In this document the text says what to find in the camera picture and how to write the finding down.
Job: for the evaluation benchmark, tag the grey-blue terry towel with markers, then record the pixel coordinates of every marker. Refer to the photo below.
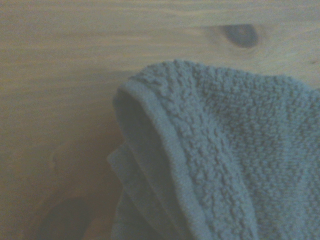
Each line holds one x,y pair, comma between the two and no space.
225,150

